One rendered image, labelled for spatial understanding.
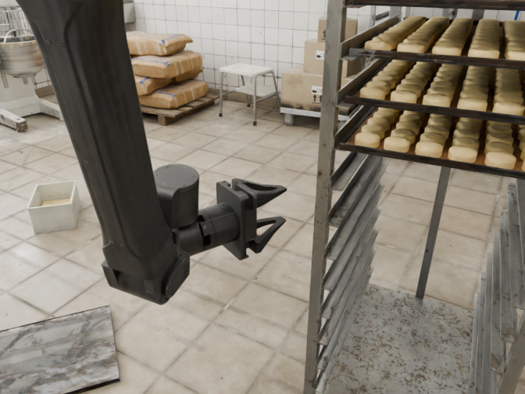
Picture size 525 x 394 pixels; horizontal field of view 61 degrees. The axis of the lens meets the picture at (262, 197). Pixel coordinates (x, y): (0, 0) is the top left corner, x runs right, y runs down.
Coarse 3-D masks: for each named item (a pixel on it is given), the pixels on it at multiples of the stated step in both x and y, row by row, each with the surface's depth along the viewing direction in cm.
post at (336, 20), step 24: (336, 0) 79; (336, 24) 81; (336, 48) 83; (336, 72) 85; (336, 120) 91; (312, 240) 104; (312, 264) 107; (312, 288) 110; (312, 312) 113; (312, 336) 117; (312, 360) 120; (312, 384) 124
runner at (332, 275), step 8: (384, 184) 159; (376, 192) 153; (376, 200) 148; (368, 208) 144; (360, 216) 137; (368, 216) 139; (360, 224) 135; (352, 232) 131; (360, 232) 131; (352, 240) 127; (344, 248) 123; (352, 248) 124; (344, 256) 120; (336, 264) 117; (344, 264) 117; (328, 272) 111; (336, 272) 114; (328, 280) 111; (336, 280) 111; (328, 288) 108
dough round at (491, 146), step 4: (488, 144) 88; (492, 144) 88; (496, 144) 88; (500, 144) 88; (504, 144) 88; (508, 144) 88; (488, 148) 87; (492, 148) 86; (496, 148) 86; (500, 148) 86; (504, 148) 86; (508, 148) 86; (512, 148) 86; (484, 152) 88; (508, 152) 85; (512, 152) 86
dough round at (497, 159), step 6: (486, 156) 83; (492, 156) 82; (498, 156) 82; (504, 156) 82; (510, 156) 82; (486, 162) 83; (492, 162) 82; (498, 162) 81; (504, 162) 80; (510, 162) 80; (510, 168) 81
